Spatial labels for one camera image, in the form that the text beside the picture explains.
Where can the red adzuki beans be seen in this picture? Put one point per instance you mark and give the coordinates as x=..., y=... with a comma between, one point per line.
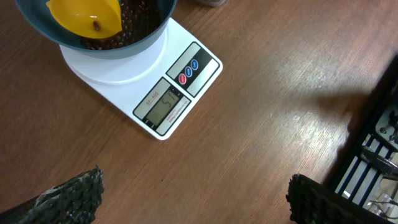
x=139, y=18

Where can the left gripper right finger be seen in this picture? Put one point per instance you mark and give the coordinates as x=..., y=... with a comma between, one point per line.
x=312, y=203

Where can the yellow plastic measuring scoop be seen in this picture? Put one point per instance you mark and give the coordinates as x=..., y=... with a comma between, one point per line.
x=94, y=19

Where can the blue plastic bowl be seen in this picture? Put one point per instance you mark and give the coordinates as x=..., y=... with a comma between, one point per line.
x=38, y=15

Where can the white digital kitchen scale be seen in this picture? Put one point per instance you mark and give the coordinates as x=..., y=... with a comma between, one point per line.
x=156, y=88

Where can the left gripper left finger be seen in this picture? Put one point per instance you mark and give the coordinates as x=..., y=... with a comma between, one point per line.
x=74, y=201

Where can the clear plastic bean container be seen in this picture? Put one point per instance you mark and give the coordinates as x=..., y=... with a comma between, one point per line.
x=212, y=3

